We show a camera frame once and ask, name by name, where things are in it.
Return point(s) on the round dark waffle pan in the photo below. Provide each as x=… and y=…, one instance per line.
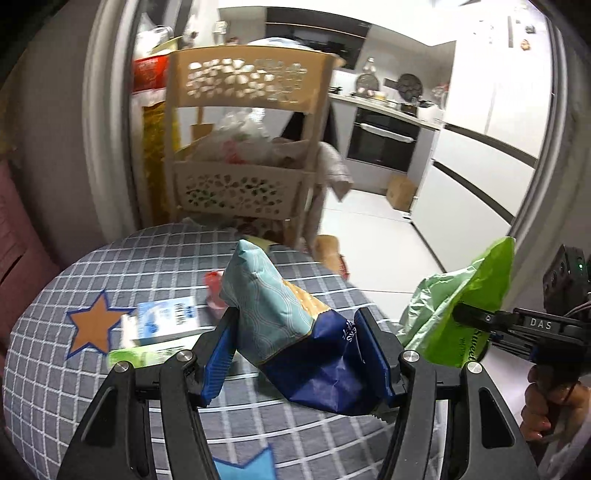
x=410, y=87

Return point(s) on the maroon plastic stool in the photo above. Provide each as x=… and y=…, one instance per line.
x=26, y=268

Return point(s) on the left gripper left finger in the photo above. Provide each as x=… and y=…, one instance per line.
x=113, y=439

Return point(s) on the person's right hand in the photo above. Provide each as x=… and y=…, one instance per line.
x=574, y=399

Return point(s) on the black built-in oven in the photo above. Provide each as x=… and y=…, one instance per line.
x=383, y=140

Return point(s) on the blue white milk carton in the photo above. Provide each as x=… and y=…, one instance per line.
x=159, y=321

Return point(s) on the light green white bottle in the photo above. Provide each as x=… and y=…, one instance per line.
x=149, y=355

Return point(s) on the pink cloth on rack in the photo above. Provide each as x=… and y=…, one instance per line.
x=333, y=171

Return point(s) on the beige perforated storage rack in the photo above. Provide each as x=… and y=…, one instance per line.
x=263, y=159

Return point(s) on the brown paper bag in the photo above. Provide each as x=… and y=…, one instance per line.
x=326, y=252

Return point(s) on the white refrigerator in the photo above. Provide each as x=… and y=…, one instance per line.
x=494, y=126

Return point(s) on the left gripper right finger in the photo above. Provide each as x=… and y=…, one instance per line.
x=482, y=441

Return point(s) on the black range hood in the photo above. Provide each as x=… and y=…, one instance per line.
x=322, y=31

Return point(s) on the red plastic bag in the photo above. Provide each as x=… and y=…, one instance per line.
x=215, y=304

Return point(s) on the teal and navy snack bag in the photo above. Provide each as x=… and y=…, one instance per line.
x=312, y=354

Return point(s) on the yellow mesh bag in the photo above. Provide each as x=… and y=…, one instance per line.
x=153, y=161

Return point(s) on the green plastic bag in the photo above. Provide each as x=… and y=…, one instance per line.
x=428, y=325

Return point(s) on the cardboard box on floor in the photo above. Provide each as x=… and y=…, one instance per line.
x=401, y=192

